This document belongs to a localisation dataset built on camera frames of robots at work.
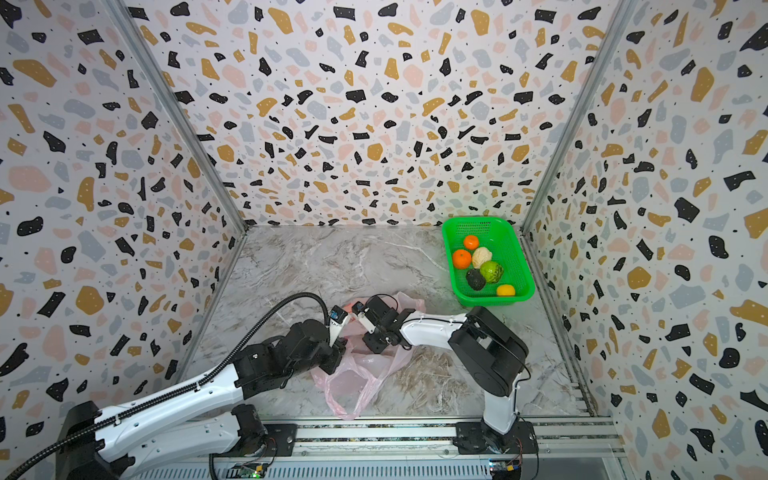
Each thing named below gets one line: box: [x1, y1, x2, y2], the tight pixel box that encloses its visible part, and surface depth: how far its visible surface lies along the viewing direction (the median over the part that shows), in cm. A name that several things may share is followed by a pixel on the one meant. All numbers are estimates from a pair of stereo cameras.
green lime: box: [480, 260, 504, 283], surface depth 103 cm
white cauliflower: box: [472, 246, 492, 269], surface depth 108 cm
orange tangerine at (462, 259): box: [453, 249, 471, 269], surface depth 108 cm
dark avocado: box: [466, 268, 486, 291], surface depth 103 cm
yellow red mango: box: [496, 284, 516, 297], surface depth 99 cm
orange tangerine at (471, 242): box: [464, 235, 478, 251], surface depth 115 cm
